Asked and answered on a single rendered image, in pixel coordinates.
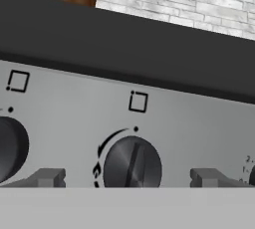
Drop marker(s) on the dark grey stove knob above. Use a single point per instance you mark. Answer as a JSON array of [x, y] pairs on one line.
[[252, 176], [132, 163], [11, 148]]

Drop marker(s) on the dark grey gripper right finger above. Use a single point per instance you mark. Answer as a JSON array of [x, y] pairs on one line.
[[207, 177]]

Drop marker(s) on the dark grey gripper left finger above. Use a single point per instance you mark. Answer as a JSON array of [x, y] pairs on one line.
[[50, 177]]

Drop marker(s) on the grey and black stove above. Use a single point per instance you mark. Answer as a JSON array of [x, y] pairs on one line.
[[132, 57]]

